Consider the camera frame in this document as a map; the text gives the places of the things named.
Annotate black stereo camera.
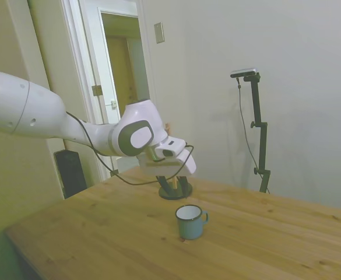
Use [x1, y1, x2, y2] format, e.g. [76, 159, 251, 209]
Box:
[230, 67, 260, 79]

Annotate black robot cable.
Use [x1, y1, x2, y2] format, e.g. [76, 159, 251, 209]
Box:
[65, 111, 195, 186]

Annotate brown wooden door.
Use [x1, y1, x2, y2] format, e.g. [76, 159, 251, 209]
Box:
[105, 34, 139, 117]

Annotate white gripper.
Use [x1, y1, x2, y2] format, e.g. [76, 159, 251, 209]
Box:
[137, 150, 197, 200]

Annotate blue enamel mug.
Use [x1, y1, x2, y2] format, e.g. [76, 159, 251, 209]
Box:
[175, 205, 210, 241]

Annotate white door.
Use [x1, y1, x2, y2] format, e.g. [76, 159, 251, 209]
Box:
[79, 0, 121, 181]

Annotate black camera stand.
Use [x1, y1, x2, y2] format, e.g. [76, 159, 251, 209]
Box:
[242, 72, 272, 194]
[236, 76, 272, 195]

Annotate grey wall switch plate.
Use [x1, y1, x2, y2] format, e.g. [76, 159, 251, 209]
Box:
[153, 22, 165, 44]

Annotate black rectangular box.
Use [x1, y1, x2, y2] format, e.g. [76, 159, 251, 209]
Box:
[53, 149, 88, 200]

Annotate wooden mug tree black base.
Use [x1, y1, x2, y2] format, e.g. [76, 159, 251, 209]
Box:
[158, 122, 194, 201]

